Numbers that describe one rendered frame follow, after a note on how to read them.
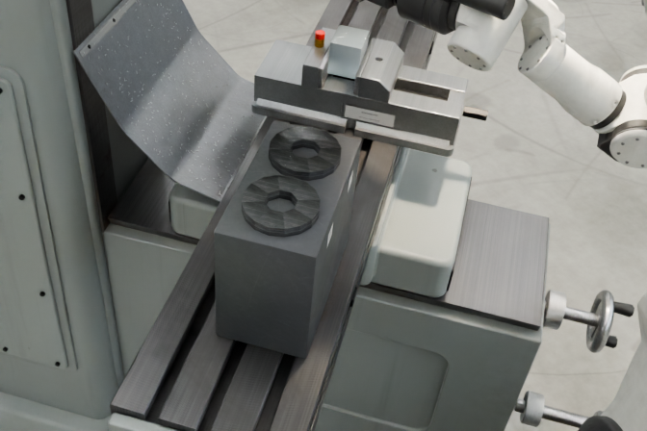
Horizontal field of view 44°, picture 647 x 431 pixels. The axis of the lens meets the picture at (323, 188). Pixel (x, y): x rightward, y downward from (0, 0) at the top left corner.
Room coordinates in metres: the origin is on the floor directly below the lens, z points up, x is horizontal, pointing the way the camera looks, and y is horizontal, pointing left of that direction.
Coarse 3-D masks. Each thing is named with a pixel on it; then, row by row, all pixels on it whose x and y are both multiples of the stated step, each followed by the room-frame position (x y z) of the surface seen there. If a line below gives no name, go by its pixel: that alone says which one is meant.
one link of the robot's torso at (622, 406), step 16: (640, 304) 0.47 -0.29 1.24; (640, 320) 0.48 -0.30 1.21; (640, 352) 0.48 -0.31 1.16; (640, 368) 0.47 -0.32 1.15; (624, 384) 0.48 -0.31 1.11; (640, 384) 0.46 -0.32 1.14; (624, 400) 0.47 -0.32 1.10; (640, 400) 0.45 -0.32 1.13; (608, 416) 0.48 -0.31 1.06; (624, 416) 0.46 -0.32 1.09; (640, 416) 0.44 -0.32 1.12
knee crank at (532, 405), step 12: (528, 396) 0.85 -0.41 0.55; (540, 396) 0.85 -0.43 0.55; (516, 408) 0.84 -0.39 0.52; (528, 408) 0.83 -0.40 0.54; (540, 408) 0.83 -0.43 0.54; (552, 408) 0.84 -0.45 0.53; (528, 420) 0.82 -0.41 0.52; (540, 420) 0.82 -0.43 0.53; (552, 420) 0.83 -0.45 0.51; (564, 420) 0.82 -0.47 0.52; (576, 420) 0.82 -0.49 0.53
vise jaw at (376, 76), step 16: (368, 48) 1.15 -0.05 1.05; (384, 48) 1.16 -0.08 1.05; (400, 48) 1.18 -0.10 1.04; (368, 64) 1.10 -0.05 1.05; (384, 64) 1.11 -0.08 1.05; (400, 64) 1.14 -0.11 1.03; (368, 80) 1.07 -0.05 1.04; (384, 80) 1.07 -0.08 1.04; (368, 96) 1.06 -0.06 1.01; (384, 96) 1.06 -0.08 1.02
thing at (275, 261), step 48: (288, 144) 0.77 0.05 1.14; (336, 144) 0.78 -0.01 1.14; (240, 192) 0.69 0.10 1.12; (288, 192) 0.68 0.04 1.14; (336, 192) 0.70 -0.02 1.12; (240, 240) 0.61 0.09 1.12; (288, 240) 0.62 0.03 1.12; (336, 240) 0.71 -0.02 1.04; (240, 288) 0.61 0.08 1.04; (288, 288) 0.60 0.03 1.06; (240, 336) 0.61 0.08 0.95; (288, 336) 0.60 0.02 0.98
